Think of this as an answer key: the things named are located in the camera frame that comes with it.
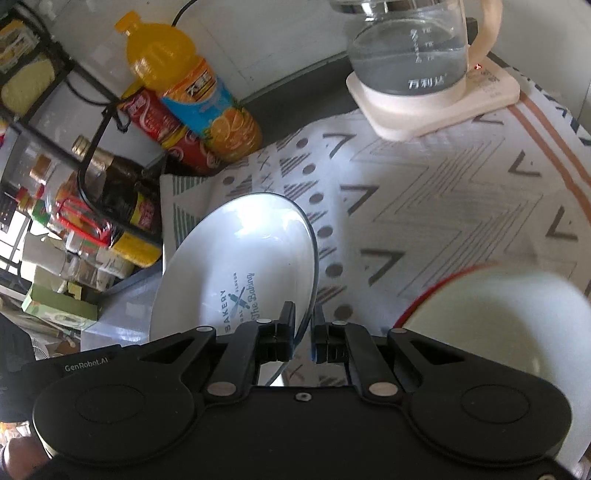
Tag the orange juice bottle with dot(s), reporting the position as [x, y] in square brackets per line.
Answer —
[166, 61]

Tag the patterned white tablecloth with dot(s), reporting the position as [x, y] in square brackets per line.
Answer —
[393, 219]

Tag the tall bottle with brown cap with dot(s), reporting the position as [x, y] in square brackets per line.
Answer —
[115, 177]

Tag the green box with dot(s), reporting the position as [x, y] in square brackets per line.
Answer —
[66, 309]

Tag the white Bakery deep plate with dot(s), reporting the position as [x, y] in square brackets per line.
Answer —
[249, 271]

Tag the person's left hand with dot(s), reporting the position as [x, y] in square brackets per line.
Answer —
[21, 457]

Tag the soy sauce jug, yellow label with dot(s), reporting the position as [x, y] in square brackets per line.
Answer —
[101, 229]

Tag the plain white bowl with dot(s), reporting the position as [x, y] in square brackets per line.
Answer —
[521, 316]

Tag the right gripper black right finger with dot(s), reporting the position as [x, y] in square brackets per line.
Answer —
[459, 402]

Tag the glass electric kettle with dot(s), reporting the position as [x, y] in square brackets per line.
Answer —
[416, 48]

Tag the black metal shelf rack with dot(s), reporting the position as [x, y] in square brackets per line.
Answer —
[58, 116]

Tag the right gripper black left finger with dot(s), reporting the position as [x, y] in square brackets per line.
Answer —
[147, 398]

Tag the cream kettle base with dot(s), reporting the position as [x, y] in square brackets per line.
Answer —
[487, 87]

